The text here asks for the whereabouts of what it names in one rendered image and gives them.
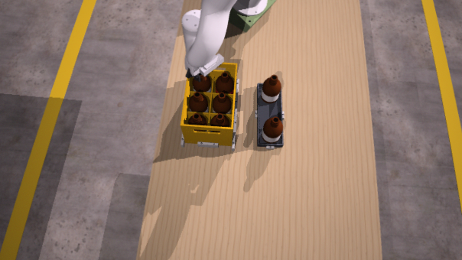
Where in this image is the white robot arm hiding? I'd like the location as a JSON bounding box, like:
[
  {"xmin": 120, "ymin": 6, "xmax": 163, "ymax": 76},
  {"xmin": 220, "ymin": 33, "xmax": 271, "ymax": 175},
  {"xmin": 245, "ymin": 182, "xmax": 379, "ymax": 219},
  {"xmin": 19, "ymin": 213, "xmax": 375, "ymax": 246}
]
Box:
[{"xmin": 181, "ymin": 0, "xmax": 267, "ymax": 76}]

